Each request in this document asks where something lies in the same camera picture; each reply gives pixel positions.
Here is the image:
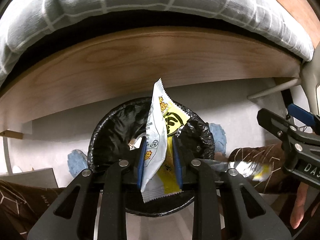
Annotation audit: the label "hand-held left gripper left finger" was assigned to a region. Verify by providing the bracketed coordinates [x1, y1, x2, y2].
[27, 135, 150, 240]

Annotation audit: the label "wooden headboard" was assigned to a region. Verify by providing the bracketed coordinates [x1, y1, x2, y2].
[257, 0, 320, 46]

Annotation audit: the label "blue fuzzy slipper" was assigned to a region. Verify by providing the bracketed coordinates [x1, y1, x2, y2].
[67, 149, 89, 181]
[208, 123, 227, 156]

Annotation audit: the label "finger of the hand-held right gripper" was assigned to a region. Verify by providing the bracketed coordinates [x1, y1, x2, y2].
[257, 108, 320, 171]
[287, 103, 320, 127]

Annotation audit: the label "crumpled white scrap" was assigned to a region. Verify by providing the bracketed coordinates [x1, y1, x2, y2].
[128, 136, 146, 151]

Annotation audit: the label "brown patterned pants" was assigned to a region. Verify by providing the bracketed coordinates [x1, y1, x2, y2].
[0, 144, 301, 240]

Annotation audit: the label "grey board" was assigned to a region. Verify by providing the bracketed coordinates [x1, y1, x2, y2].
[0, 167, 59, 189]

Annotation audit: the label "trash bin with black bag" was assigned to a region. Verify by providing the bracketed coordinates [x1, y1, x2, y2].
[87, 97, 216, 217]

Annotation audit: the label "black strap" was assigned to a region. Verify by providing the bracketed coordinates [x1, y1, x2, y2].
[281, 88, 294, 117]

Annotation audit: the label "person's right hand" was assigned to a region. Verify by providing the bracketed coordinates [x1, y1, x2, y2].
[290, 180, 320, 230]

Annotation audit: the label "silver yellow wrapper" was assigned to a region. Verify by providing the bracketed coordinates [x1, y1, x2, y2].
[227, 160, 272, 183]

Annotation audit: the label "beige padded panel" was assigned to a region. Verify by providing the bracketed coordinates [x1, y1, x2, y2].
[299, 52, 320, 121]

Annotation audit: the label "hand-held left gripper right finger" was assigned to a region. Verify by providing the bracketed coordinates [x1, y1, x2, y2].
[172, 137, 293, 240]

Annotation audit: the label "white yellow snack packet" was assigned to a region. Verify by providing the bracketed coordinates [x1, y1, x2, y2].
[140, 78, 192, 204]

